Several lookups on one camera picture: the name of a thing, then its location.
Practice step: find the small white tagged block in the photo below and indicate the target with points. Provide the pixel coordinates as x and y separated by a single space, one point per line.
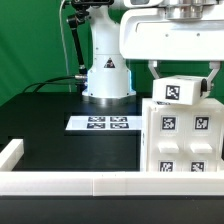
178 89

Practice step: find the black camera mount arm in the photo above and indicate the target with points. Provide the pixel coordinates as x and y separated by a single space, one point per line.
81 13

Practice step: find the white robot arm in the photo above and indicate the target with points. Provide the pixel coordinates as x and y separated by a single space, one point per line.
109 77

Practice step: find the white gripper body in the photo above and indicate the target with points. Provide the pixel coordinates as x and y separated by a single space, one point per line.
147 34

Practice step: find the white cabinet door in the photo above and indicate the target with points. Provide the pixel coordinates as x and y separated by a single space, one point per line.
166 139
204 136

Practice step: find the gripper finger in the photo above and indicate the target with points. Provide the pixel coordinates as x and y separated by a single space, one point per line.
206 83
153 67

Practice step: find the white U-shaped boundary frame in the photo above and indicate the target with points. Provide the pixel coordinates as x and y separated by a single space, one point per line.
47 183

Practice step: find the white cabinet body box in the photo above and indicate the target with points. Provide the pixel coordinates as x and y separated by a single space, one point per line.
147 106

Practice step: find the white flat tagged panel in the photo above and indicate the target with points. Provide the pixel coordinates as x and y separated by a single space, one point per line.
108 123

